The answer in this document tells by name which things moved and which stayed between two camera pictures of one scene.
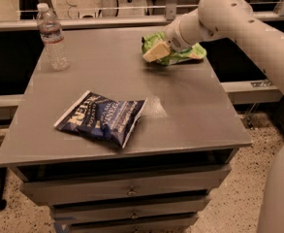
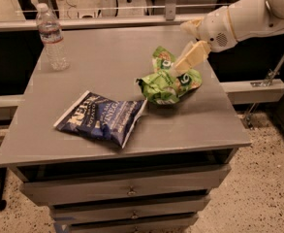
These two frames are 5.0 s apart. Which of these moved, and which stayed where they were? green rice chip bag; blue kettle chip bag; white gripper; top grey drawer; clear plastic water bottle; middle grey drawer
Moved: green rice chip bag; white gripper
Stayed: top grey drawer; blue kettle chip bag; middle grey drawer; clear plastic water bottle
